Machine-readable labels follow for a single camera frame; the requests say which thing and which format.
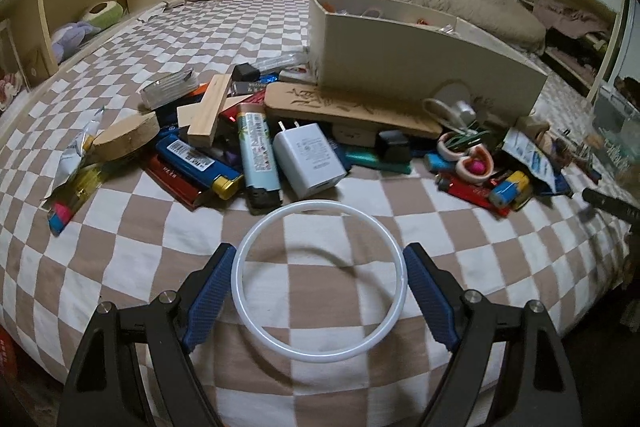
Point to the red lighter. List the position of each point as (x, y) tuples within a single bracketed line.
[(472, 193), (175, 184)]

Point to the yellow and pink packet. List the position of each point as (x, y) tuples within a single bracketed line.
[(75, 202)]

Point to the purple plush toy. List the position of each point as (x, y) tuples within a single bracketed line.
[(72, 38)]

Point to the white and blue sachet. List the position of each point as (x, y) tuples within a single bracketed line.
[(530, 159)]

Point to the wooden block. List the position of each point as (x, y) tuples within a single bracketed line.
[(205, 117)]

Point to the carved wooden plaque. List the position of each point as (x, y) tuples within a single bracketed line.
[(320, 104)]

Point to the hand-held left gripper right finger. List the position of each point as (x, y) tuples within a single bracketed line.
[(430, 302)]

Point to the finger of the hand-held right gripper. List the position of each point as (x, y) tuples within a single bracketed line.
[(612, 204)]

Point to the blue lighter with yellow cap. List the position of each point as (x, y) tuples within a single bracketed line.
[(195, 162)]

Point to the white cardboard box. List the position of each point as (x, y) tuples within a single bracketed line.
[(400, 57)]

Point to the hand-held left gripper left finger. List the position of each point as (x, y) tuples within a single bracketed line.
[(210, 302)]

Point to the silver foil packet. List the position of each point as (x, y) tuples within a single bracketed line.
[(75, 152)]

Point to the small black box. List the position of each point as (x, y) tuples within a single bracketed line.
[(395, 146)]

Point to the light blue lighter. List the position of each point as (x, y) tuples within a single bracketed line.
[(257, 157)]

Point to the clear plastic container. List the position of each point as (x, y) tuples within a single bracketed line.
[(617, 127)]

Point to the open wardrobe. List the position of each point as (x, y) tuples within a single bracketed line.
[(575, 22)]

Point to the round wooden slice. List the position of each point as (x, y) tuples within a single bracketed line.
[(125, 137)]

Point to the small wooden toy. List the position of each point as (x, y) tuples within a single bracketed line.
[(536, 132)]

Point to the green avocado plush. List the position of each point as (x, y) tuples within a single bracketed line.
[(105, 14)]

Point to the white charger adapter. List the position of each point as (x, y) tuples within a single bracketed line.
[(310, 159)]

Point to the clear plastic case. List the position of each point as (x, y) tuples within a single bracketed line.
[(167, 89)]

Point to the checkered bed sheet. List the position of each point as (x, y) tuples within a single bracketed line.
[(150, 247)]

